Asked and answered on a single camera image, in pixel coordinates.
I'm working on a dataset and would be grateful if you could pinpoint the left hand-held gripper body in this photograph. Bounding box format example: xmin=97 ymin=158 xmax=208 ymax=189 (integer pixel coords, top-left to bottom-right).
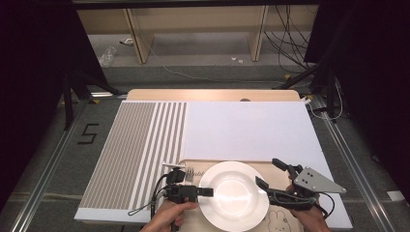
xmin=161 ymin=162 xmax=199 ymax=205

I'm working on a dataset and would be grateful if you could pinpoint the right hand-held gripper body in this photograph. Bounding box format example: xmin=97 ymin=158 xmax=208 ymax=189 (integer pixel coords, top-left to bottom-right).
xmin=266 ymin=165 xmax=347 ymax=213

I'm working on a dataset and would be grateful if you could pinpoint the beige tray with rabbit print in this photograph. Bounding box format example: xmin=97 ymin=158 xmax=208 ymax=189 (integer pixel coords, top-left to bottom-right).
xmin=166 ymin=159 xmax=306 ymax=232

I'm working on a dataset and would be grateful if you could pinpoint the white round plate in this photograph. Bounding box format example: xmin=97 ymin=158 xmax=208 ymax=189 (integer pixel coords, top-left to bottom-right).
xmin=197 ymin=160 xmax=271 ymax=232

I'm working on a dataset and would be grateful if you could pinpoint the person's left hand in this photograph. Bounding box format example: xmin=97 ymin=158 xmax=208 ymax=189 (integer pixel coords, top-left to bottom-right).
xmin=140 ymin=200 xmax=200 ymax=232

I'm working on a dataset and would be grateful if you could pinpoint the person's right hand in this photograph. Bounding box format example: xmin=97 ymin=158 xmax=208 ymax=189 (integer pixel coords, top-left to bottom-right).
xmin=285 ymin=184 xmax=333 ymax=232

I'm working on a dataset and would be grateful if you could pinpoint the white board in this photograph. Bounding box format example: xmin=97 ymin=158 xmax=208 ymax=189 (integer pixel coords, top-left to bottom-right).
xmin=73 ymin=100 xmax=354 ymax=231

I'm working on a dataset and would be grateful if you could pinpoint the grey striped placemat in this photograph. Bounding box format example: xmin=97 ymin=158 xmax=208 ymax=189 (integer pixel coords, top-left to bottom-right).
xmin=78 ymin=101 xmax=188 ymax=213

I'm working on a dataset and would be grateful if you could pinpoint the white tape piece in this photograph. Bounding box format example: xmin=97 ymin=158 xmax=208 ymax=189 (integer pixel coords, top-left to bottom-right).
xmin=386 ymin=190 xmax=406 ymax=202

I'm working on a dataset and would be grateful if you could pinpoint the black metal stand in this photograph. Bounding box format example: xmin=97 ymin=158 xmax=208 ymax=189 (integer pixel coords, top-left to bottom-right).
xmin=62 ymin=69 xmax=127 ymax=131
xmin=272 ymin=59 xmax=339 ymax=121

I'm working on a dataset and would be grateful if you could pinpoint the light wooden table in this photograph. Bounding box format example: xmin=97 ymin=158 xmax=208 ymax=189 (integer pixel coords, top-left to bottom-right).
xmin=126 ymin=88 xmax=303 ymax=103

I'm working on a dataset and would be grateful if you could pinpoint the black curtain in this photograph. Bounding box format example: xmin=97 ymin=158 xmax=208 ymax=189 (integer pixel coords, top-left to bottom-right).
xmin=0 ymin=0 xmax=109 ymax=212
xmin=304 ymin=0 xmax=410 ymax=206

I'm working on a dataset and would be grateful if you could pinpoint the clear plastic bag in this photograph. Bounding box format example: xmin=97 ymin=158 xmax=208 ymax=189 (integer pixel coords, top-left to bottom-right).
xmin=98 ymin=46 xmax=118 ymax=68

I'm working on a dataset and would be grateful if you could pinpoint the light wooden desk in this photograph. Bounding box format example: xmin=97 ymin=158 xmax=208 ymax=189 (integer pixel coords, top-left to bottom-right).
xmin=76 ymin=4 xmax=320 ymax=65

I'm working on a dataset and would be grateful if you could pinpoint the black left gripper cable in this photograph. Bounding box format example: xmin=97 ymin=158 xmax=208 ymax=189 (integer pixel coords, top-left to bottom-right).
xmin=127 ymin=173 xmax=172 ymax=223

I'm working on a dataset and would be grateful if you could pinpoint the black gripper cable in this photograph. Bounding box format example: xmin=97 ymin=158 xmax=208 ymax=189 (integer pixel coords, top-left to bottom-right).
xmin=317 ymin=191 xmax=337 ymax=220
xmin=127 ymin=173 xmax=172 ymax=223

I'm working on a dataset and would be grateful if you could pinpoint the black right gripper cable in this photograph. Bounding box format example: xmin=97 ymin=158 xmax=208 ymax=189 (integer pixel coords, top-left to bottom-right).
xmin=317 ymin=191 xmax=337 ymax=220

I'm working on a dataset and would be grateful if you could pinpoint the aluminium floor rail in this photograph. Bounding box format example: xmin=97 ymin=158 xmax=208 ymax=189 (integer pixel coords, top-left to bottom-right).
xmin=11 ymin=98 xmax=93 ymax=232
xmin=310 ymin=95 xmax=398 ymax=232

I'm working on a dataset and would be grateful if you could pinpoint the bundle of black cables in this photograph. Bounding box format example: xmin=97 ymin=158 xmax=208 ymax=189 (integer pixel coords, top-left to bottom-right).
xmin=263 ymin=4 xmax=316 ymax=75

